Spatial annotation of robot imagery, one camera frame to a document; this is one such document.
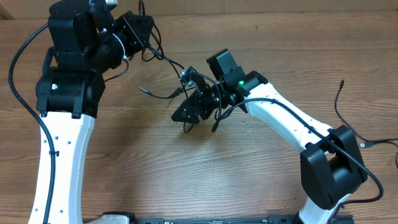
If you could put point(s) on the brown cardboard backboard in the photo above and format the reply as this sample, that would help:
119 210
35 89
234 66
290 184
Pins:
39 9

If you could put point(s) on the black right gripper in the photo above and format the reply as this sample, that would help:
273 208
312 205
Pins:
189 106

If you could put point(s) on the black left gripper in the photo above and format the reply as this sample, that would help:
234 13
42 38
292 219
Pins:
126 26

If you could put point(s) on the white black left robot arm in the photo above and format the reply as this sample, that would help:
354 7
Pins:
87 41

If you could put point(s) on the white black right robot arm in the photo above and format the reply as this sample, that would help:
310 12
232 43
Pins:
331 165

